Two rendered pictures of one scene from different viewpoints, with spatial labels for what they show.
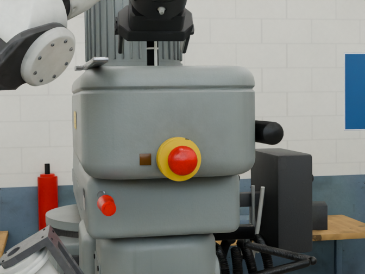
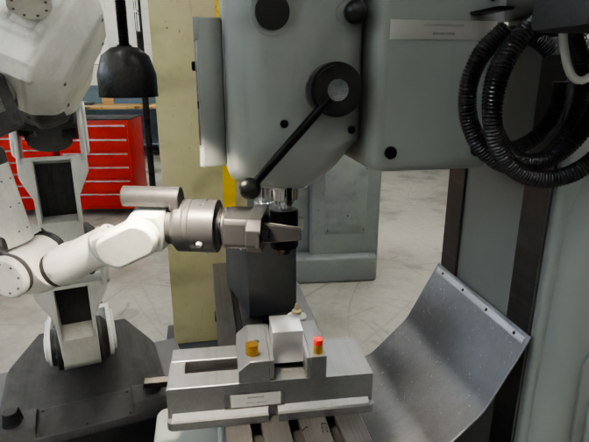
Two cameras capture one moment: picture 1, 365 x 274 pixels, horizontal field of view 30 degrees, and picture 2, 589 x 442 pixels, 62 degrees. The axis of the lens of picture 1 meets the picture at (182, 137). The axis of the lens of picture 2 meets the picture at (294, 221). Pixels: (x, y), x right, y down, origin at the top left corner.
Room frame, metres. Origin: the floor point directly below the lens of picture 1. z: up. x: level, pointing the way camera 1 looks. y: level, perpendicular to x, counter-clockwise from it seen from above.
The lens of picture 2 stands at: (1.18, -0.73, 1.48)
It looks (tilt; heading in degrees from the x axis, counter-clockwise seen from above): 17 degrees down; 90
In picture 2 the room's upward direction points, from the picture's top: straight up
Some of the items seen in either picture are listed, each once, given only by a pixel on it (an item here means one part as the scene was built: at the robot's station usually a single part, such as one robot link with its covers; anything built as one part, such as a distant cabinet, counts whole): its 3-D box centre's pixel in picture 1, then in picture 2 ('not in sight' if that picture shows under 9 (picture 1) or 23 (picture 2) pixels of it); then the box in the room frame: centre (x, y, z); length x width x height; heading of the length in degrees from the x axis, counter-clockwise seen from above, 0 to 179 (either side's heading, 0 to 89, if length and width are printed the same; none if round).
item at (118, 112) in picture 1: (151, 118); not in sight; (1.18, 0.05, 1.81); 0.47 x 0.26 x 0.16; 11
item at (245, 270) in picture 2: not in sight; (259, 260); (1.09, 0.44, 1.02); 0.22 x 0.12 x 0.20; 112
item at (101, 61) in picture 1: (93, 64); not in sight; (0.99, 0.13, 1.89); 0.24 x 0.04 x 0.01; 12
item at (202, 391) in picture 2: not in sight; (269, 367); (1.13, 0.04, 0.97); 0.35 x 0.15 x 0.11; 9
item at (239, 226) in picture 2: not in sight; (230, 227); (1.07, 0.06, 1.23); 0.13 x 0.12 x 0.10; 86
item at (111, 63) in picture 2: not in sight; (126, 71); (0.97, -0.08, 1.48); 0.07 x 0.07 x 0.06
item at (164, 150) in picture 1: (178, 159); not in sight; (0.94, 0.01, 1.76); 0.06 x 0.02 x 0.06; 101
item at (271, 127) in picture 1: (231, 128); not in sight; (1.22, -0.09, 1.79); 0.45 x 0.04 x 0.04; 11
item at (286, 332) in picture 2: not in sight; (285, 338); (1.16, 0.04, 1.03); 0.06 x 0.05 x 0.06; 99
